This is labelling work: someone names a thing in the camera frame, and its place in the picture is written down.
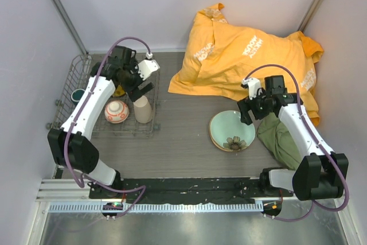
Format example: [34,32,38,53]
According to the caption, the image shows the dark green mug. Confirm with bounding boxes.
[70,88,85,106]

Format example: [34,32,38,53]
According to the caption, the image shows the purple cable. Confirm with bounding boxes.
[63,37,153,223]
[243,64,350,222]

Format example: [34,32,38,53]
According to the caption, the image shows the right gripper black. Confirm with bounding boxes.
[238,88,273,125]

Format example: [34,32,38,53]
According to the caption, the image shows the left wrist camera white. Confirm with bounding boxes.
[138,52,160,81]

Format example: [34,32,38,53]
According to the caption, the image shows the wire dish rack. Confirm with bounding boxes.
[46,54,159,138]

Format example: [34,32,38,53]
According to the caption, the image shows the cream bird plate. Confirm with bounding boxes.
[208,114,253,153]

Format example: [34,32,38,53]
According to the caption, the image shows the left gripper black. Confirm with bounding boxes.
[120,58,154,102]

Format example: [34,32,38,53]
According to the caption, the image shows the white orange patterned bowl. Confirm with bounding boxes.
[104,100,130,124]

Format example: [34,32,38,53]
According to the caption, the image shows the slotted cable duct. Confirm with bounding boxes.
[48,201,263,213]

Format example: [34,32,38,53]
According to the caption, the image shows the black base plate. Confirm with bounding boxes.
[88,176,294,204]

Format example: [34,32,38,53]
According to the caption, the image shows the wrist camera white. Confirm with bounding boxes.
[241,77,261,100]
[138,52,160,81]

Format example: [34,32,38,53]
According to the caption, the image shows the light green flower plate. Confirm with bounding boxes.
[209,110,256,151]

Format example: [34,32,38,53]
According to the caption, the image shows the yellow Mickey Mouse shirt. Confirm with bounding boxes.
[168,3,324,126]

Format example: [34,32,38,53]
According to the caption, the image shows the yellow patterned plate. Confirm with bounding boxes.
[112,85,126,98]

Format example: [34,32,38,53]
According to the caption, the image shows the olive green cloth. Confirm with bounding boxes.
[257,113,302,170]

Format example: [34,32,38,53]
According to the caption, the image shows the beige tall cup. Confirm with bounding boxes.
[133,96,153,124]

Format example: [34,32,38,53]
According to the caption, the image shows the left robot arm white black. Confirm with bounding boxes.
[47,45,159,199]

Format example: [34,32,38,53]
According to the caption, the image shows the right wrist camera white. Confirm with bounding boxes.
[241,77,261,100]

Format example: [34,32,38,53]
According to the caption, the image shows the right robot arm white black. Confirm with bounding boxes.
[237,75,349,201]

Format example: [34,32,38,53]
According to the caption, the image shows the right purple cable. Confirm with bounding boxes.
[243,64,350,222]

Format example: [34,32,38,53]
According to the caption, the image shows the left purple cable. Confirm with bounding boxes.
[63,37,153,223]

